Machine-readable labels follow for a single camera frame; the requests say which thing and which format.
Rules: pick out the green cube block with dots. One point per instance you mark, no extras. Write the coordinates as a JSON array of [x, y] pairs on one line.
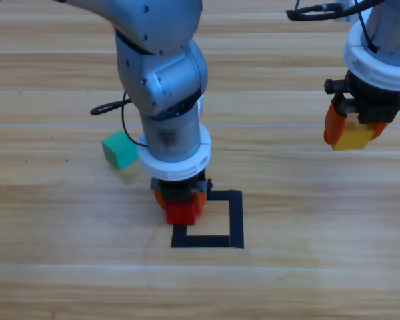
[[118, 150]]

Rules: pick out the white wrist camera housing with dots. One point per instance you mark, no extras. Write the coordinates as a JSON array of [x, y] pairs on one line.
[[201, 105]]

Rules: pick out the red cube block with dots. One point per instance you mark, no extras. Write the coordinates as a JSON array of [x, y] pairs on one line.
[[181, 215]]

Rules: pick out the yellow cube block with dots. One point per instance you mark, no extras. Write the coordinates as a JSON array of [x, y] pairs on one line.
[[351, 138]]

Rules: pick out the black tape square outline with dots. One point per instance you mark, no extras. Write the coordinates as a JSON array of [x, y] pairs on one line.
[[236, 220]]

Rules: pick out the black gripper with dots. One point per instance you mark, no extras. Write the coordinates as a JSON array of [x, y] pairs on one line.
[[176, 191], [373, 103]]

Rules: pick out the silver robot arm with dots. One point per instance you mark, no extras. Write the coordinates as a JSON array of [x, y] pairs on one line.
[[386, 33], [160, 83]]

